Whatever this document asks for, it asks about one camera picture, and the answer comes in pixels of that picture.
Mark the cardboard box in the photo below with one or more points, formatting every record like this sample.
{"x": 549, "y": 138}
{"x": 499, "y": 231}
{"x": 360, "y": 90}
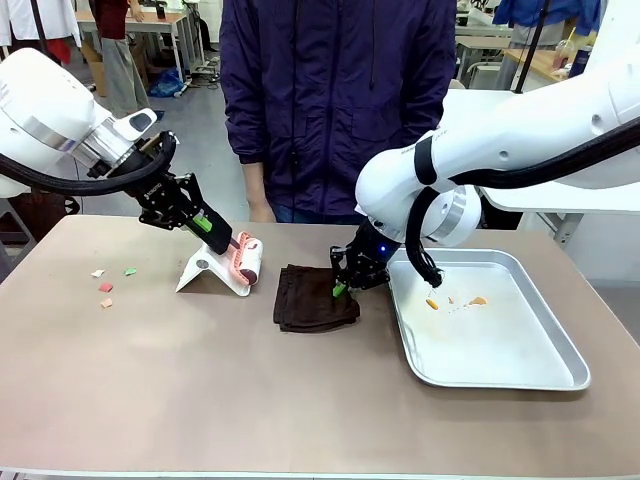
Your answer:
{"x": 96, "y": 70}

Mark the person in purple jacket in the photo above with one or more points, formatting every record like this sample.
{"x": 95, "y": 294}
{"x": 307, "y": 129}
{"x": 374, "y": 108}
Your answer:
{"x": 330, "y": 100}

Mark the clear plastic drink cup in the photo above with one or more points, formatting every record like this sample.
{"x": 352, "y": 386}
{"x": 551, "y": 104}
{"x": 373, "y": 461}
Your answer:
{"x": 566, "y": 55}

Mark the person's right hand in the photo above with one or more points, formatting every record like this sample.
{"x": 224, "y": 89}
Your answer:
{"x": 261, "y": 210}

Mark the silver metal tray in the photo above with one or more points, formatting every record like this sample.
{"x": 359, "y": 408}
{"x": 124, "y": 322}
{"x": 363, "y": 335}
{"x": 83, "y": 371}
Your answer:
{"x": 480, "y": 345}

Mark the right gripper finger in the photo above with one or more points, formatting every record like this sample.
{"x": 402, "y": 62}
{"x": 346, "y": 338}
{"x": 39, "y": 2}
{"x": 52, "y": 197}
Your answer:
{"x": 362, "y": 284}
{"x": 338, "y": 277}

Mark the wooden background table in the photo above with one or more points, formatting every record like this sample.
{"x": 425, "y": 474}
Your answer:
{"x": 165, "y": 20}

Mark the flat orange food crumb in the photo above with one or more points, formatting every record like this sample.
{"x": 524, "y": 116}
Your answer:
{"x": 478, "y": 301}

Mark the black slanted pole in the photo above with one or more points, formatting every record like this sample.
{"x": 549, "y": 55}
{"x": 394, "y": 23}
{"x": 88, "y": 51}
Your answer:
{"x": 530, "y": 50}

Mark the dark blue can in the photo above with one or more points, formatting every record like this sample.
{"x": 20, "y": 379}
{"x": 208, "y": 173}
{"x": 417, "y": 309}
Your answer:
{"x": 581, "y": 61}

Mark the blue plastic bag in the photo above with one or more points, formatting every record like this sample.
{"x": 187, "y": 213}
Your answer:
{"x": 167, "y": 84}

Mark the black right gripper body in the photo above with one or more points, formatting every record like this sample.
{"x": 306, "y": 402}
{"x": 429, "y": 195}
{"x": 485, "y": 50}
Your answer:
{"x": 372, "y": 257}

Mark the wooden desk with drinks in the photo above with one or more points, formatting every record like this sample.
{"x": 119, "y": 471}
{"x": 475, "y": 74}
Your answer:
{"x": 537, "y": 62}

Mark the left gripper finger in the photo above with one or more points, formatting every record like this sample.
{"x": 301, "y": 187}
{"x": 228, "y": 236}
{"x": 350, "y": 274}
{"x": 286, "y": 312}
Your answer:
{"x": 192, "y": 231}
{"x": 200, "y": 212}

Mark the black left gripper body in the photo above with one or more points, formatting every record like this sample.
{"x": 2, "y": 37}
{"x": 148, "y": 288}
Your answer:
{"x": 157, "y": 197}

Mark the long orange food crumb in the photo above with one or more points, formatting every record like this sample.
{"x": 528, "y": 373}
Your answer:
{"x": 431, "y": 303}

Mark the blue jeans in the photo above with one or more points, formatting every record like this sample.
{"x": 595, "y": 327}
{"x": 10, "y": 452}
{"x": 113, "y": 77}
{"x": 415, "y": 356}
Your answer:
{"x": 310, "y": 216}

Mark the background person khaki trousers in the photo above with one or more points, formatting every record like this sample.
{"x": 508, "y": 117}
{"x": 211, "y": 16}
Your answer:
{"x": 122, "y": 75}

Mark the white paper scrap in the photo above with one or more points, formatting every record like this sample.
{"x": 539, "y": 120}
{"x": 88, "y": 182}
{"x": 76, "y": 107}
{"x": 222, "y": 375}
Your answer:
{"x": 98, "y": 273}

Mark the background person blue jacket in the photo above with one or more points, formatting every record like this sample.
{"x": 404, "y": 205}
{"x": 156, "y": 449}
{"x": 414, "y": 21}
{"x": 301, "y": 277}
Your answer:
{"x": 545, "y": 15}

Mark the dark red cart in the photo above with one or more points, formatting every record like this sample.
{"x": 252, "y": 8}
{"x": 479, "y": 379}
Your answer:
{"x": 35, "y": 215}

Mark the red paper scrap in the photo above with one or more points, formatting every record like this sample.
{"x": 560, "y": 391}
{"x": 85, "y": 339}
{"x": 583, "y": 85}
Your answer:
{"x": 106, "y": 287}

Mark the white hanging coat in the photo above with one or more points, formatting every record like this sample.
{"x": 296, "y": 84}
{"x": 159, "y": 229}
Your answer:
{"x": 40, "y": 20}

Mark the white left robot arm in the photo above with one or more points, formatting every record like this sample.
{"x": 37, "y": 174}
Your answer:
{"x": 40, "y": 110}

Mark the dark brown cloth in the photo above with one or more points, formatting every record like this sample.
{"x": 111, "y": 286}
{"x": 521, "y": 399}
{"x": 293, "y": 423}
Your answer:
{"x": 312, "y": 300}

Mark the white roller stand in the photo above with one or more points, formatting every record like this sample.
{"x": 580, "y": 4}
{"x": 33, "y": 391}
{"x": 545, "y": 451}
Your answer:
{"x": 205, "y": 272}

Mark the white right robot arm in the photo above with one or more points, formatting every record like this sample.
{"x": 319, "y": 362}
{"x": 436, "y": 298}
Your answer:
{"x": 500, "y": 140}

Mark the peach paper scrap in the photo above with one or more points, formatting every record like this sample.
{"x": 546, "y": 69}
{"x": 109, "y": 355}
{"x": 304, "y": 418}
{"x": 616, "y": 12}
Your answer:
{"x": 106, "y": 303}

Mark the person's right forearm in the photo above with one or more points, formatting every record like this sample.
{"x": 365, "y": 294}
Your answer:
{"x": 254, "y": 182}

